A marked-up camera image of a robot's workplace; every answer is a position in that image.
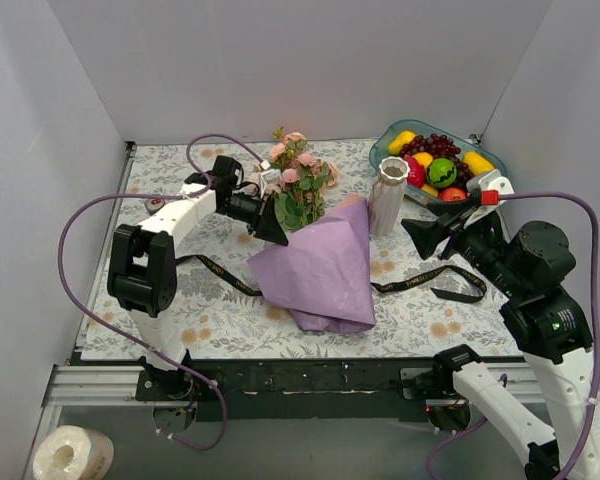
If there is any pink red fruit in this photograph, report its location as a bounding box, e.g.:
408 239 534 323
404 156 426 189

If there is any blue silver energy drink can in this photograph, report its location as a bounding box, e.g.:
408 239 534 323
144 198 166 216

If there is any teal plastic fruit basket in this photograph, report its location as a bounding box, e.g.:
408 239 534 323
369 119 508 206

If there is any yellow mango left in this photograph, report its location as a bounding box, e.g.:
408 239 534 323
387 130 416 156

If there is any floral patterned table mat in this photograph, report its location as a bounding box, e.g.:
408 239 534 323
81 139 521 361

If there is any yellow lemon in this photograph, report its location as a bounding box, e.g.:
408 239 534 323
413 152 434 169

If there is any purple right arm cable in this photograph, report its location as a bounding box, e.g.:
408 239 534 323
426 191 600 480

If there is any black ribbon with gold text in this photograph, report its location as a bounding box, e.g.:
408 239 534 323
176 255 488 304

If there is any yellow fruit piece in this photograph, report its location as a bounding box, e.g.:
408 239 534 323
421 184 439 197

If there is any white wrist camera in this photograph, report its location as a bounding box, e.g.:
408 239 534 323
465 169 514 228
258 160 282 196

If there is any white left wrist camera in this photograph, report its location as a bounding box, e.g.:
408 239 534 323
258 160 282 196

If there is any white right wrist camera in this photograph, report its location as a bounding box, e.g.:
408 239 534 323
465 169 514 228

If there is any aluminium frame rail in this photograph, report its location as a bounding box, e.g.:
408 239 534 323
42 363 146 406

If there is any white ribbed ceramic vase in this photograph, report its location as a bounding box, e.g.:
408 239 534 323
369 156 410 236

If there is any yellow mango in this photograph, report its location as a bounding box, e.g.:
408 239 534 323
387 130 416 156
463 151 495 176

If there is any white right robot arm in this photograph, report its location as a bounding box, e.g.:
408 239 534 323
401 213 600 479

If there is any white toilet paper roll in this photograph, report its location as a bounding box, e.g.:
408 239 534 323
32 425 114 480

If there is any purple wrapping paper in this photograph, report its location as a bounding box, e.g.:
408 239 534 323
247 194 376 334

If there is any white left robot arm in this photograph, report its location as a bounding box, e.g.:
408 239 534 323
107 155 288 400

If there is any yellow mango right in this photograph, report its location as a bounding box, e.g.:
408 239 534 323
463 151 495 176

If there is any pink artificial flower bouquet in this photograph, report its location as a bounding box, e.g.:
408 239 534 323
247 127 338 232

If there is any red apple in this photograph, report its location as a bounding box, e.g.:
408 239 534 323
438 187 468 202

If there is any dark red grape bunch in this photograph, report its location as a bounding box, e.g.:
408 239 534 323
401 134 474 188

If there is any green round fruit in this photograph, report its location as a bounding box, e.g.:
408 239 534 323
426 158 457 189

